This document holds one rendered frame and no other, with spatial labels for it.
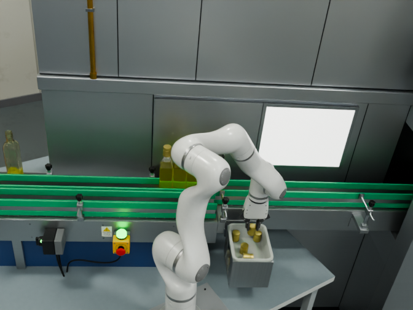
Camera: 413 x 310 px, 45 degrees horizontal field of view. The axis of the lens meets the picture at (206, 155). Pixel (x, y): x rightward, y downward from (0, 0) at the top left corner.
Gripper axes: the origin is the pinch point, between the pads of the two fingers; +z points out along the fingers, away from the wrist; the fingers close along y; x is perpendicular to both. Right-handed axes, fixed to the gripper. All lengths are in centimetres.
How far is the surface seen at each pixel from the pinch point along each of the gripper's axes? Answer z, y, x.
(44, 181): -4, 90, -22
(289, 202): -2.0, -18.7, -13.6
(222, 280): 30.9, 10.0, 3.5
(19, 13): 17, 163, -293
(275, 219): 6.9, -13.3, -11.9
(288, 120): -35.3, -15.9, -30.1
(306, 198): -3.8, -26.8, -13.9
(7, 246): 19, 105, -6
